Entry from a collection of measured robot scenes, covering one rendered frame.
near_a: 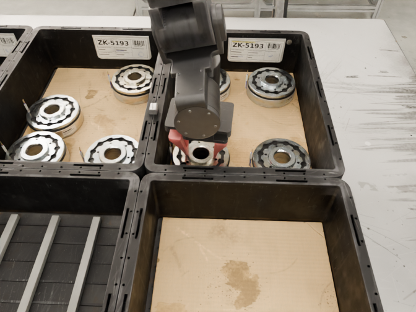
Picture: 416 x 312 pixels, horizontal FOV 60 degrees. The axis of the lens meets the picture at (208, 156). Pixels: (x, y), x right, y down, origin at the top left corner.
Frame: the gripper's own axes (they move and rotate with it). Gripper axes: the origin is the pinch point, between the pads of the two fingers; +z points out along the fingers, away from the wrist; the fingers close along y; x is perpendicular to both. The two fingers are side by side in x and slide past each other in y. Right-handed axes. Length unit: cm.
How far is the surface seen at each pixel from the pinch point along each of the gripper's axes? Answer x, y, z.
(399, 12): 228, 118, 95
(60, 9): 200, -136, 96
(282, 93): 18.5, 14.6, 1.5
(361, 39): 69, 43, 19
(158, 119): 1.1, -7.3, -5.8
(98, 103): 14.1, -24.4, 4.8
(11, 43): 25, -47, -1
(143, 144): -4.7, -8.3, -6.0
